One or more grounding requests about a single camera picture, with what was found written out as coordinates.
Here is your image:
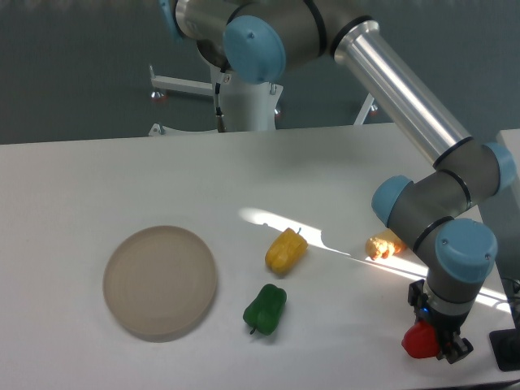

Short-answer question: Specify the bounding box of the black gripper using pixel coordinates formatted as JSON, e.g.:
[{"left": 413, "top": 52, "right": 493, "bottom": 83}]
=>
[{"left": 407, "top": 279, "right": 474, "bottom": 363}]

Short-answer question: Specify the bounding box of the red bell pepper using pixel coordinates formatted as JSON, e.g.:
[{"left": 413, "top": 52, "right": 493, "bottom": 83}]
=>
[{"left": 401, "top": 320, "right": 440, "bottom": 359}]

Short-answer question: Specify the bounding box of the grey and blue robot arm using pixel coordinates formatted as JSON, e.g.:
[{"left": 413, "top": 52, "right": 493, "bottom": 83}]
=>
[{"left": 159, "top": 1, "right": 517, "bottom": 363}]

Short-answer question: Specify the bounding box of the yellow bell pepper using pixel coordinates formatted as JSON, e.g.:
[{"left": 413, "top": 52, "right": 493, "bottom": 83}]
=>
[{"left": 265, "top": 228, "right": 308, "bottom": 275}]

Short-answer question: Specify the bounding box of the green bell pepper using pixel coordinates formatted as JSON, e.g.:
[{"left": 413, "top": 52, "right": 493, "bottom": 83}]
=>
[{"left": 243, "top": 284, "right": 287, "bottom": 336}]

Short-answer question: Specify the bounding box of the round beige plate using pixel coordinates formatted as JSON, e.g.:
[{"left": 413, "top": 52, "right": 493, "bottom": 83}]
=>
[{"left": 102, "top": 226, "right": 218, "bottom": 343}]

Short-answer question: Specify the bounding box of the black device at table edge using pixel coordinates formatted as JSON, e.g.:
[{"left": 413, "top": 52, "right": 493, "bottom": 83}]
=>
[{"left": 489, "top": 329, "right": 519, "bottom": 372}]

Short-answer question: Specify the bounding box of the fried chicken toy piece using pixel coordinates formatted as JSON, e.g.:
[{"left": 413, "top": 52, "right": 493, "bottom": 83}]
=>
[{"left": 365, "top": 229, "right": 408, "bottom": 261}]

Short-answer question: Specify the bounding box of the white side table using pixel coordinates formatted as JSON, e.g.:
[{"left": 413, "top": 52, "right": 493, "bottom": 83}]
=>
[{"left": 497, "top": 129, "right": 520, "bottom": 206}]

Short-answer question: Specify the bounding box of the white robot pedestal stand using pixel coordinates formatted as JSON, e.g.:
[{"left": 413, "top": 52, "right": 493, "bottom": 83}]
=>
[{"left": 147, "top": 40, "right": 379, "bottom": 137}]

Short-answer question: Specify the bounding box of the black cable on pedestal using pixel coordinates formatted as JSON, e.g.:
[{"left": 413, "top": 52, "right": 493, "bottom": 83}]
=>
[{"left": 214, "top": 60, "right": 231, "bottom": 133}]

